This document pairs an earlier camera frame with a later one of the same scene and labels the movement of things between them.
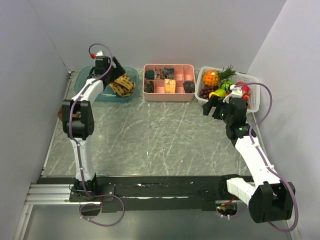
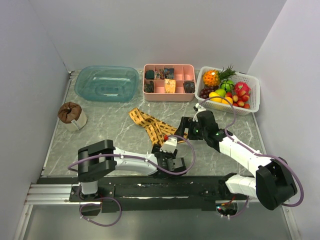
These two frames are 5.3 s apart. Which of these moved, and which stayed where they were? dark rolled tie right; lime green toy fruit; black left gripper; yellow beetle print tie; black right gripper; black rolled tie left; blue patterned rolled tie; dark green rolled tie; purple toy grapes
Moved: yellow beetle print tie; black right gripper; black left gripper
Stayed: blue patterned rolled tie; dark green rolled tie; dark rolled tie right; lime green toy fruit; black rolled tie left; purple toy grapes
